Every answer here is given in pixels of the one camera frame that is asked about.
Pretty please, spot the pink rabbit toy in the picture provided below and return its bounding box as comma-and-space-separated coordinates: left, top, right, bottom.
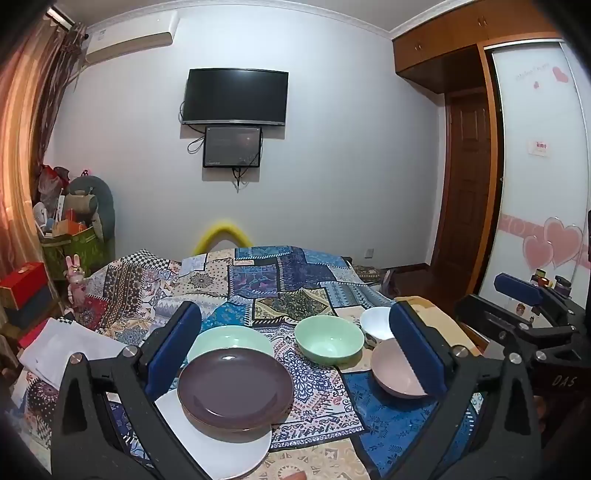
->
65, 255, 89, 306

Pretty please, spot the green storage box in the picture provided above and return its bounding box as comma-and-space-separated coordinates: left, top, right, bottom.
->
41, 225, 105, 278

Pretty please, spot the brown wooden door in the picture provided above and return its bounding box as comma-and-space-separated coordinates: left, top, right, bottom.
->
429, 90, 505, 274

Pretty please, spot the small black wall monitor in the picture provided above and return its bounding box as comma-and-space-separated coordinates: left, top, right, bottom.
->
203, 126, 263, 169

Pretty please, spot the yellow foam hoop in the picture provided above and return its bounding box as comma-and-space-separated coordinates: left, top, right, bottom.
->
193, 219, 253, 256

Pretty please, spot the pink bowl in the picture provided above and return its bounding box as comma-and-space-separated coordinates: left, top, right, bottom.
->
370, 338, 431, 400

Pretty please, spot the white plate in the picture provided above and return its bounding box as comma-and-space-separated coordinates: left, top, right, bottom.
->
154, 392, 273, 479

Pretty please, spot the orange curtain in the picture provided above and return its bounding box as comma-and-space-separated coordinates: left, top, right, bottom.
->
0, 14, 89, 324

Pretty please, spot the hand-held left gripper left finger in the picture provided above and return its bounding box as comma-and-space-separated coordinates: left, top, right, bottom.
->
50, 302, 218, 480

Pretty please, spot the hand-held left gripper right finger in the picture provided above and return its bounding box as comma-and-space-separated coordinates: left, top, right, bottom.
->
389, 299, 544, 480

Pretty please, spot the black wall television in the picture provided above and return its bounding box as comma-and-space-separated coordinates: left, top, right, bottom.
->
181, 68, 290, 127

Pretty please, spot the patchwork printed blanket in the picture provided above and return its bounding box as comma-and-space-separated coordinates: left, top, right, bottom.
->
9, 244, 485, 480

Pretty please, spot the white sliding wardrobe door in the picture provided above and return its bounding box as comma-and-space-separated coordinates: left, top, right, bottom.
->
478, 39, 591, 306

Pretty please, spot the white bowl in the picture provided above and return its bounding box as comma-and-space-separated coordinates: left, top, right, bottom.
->
359, 306, 398, 347

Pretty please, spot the wooden upper cabinet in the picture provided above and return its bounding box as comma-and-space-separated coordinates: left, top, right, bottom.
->
392, 0, 562, 94

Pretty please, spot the white cloth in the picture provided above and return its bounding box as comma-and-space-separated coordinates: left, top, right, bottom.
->
19, 318, 154, 394

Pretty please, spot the light green bowl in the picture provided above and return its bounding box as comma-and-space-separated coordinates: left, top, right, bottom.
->
294, 315, 364, 369

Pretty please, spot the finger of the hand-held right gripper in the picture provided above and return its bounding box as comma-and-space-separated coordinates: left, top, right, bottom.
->
494, 272, 581, 325
455, 294, 579, 357

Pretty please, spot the light green plate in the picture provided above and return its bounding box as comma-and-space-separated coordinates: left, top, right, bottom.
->
187, 325, 276, 366

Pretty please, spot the red plastic bag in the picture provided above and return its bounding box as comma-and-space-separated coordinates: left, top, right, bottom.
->
39, 164, 71, 195

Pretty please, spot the grey plush cushion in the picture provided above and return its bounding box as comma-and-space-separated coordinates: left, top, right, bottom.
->
64, 175, 116, 259

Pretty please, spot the white air conditioner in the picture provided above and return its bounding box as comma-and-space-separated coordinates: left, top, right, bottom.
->
85, 11, 179, 65

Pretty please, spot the red box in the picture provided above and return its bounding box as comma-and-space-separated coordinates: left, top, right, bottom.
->
0, 261, 48, 311

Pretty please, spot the purple plate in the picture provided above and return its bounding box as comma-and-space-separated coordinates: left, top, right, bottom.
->
177, 347, 295, 433

